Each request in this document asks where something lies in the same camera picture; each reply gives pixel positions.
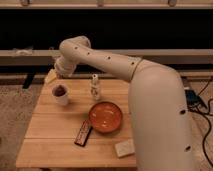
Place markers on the wooden table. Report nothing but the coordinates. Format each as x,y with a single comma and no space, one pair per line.
49,140

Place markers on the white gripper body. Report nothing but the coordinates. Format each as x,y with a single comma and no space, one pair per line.
64,67

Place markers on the black power adapter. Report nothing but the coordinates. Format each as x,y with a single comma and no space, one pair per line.
192,98

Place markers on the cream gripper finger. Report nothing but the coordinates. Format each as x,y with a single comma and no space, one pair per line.
51,76

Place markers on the orange bowl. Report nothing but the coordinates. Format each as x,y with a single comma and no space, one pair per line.
105,117

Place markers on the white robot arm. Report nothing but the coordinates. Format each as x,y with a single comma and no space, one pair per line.
156,99

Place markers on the small clear bottle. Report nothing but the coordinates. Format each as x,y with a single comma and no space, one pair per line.
95,87

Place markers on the dark chocolate bar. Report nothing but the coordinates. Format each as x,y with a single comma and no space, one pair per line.
83,134

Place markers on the white sponge block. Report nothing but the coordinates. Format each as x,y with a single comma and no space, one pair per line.
125,148

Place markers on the white cup with brown contents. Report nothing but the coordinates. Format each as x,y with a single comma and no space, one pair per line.
60,94

